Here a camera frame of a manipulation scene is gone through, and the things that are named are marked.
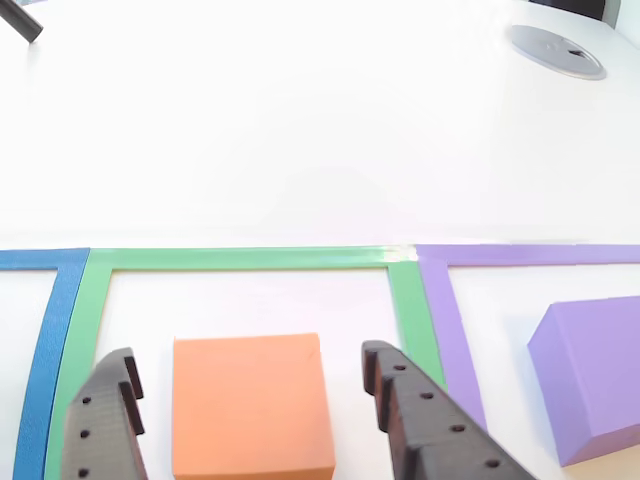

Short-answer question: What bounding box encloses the orange square block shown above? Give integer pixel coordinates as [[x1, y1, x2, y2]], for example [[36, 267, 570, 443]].
[[172, 332, 337, 480]]

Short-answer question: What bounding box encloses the purple square block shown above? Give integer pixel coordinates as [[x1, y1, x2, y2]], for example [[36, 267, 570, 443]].
[[527, 295, 640, 469]]

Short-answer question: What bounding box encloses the blue square frame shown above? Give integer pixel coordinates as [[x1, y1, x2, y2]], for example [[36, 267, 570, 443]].
[[0, 247, 92, 480]]

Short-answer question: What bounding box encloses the purple square frame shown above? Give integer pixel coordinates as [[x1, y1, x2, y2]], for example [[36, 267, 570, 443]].
[[414, 243, 640, 434]]

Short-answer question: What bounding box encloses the green square frame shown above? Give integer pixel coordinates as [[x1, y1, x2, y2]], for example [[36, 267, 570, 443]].
[[42, 244, 449, 480]]

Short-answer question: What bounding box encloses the silver round cable grommet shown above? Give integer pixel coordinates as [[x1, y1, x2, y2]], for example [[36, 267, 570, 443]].
[[508, 24, 609, 81]]

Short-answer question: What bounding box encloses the black camera tripod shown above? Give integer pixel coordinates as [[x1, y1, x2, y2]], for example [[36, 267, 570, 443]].
[[0, 2, 45, 45]]

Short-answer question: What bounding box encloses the dark window post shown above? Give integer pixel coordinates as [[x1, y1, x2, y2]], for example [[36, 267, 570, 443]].
[[529, 0, 621, 24]]

